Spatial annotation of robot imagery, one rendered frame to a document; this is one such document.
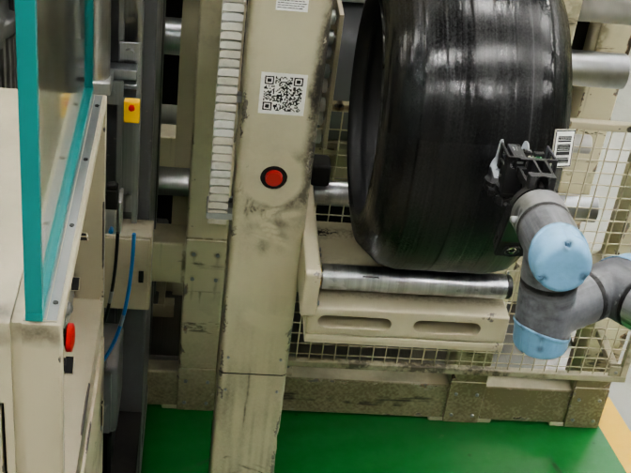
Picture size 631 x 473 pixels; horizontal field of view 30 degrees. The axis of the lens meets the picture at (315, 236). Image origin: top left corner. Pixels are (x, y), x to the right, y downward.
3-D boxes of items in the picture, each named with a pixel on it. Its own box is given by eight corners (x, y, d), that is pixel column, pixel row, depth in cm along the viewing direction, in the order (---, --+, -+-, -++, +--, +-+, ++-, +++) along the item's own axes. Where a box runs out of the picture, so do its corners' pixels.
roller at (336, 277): (315, 286, 203) (316, 261, 204) (313, 290, 207) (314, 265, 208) (514, 297, 207) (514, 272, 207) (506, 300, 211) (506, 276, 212)
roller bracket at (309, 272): (300, 317, 203) (305, 271, 198) (290, 195, 236) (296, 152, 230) (318, 318, 203) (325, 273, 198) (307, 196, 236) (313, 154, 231)
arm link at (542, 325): (597, 345, 159) (610, 275, 154) (538, 371, 153) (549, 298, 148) (556, 319, 165) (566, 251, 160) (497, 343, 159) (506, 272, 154)
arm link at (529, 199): (565, 252, 158) (506, 249, 157) (557, 236, 162) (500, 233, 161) (577, 203, 154) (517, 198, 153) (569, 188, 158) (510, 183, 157)
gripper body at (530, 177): (549, 144, 168) (572, 180, 157) (538, 197, 172) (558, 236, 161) (498, 139, 167) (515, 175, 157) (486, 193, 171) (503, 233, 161)
